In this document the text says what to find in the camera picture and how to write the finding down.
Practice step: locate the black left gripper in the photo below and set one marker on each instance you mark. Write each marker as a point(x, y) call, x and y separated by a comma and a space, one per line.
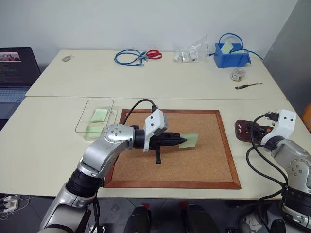
point(160, 140)

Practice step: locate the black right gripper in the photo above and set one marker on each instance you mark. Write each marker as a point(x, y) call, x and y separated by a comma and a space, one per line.
point(263, 131)

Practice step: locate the light green paper note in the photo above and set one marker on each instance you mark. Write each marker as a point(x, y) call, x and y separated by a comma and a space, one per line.
point(192, 140)

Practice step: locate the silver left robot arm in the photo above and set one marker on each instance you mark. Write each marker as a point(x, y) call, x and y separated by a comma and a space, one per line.
point(107, 150)

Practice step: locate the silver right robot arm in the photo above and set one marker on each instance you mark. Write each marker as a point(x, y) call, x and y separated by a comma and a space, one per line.
point(296, 165)

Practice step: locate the wood framed cork board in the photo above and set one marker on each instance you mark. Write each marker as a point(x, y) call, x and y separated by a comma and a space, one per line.
point(194, 165)

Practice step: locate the green sticky note pad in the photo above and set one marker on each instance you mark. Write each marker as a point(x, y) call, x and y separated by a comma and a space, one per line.
point(100, 115)
point(93, 133)

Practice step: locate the brown object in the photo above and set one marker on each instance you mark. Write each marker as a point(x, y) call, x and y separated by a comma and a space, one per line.
point(241, 137)

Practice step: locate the black pen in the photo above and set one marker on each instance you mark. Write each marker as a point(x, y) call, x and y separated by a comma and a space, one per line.
point(249, 85)

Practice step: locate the clear plastic round container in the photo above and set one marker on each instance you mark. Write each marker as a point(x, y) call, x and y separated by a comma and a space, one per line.
point(237, 74)

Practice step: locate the orange object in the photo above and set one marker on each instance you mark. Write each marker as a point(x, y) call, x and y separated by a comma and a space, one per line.
point(307, 119)

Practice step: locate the blue plastic bin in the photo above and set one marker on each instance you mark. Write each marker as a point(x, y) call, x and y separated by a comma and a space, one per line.
point(230, 60)

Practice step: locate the clear bag of white parts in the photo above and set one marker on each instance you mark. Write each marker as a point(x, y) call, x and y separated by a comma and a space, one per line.
point(189, 54)

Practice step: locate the clear plastic tray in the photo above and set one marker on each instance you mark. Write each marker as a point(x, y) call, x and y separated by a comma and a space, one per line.
point(83, 116)

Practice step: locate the dark laptop computer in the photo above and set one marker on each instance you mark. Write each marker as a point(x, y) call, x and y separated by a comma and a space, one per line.
point(17, 70)

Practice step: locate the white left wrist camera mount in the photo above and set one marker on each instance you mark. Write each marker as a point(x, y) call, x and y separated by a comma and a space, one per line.
point(155, 123)

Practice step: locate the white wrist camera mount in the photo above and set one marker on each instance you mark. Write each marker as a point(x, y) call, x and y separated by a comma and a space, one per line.
point(284, 123)
point(155, 123)

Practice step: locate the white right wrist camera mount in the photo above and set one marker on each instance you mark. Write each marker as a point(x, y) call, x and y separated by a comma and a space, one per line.
point(284, 123)

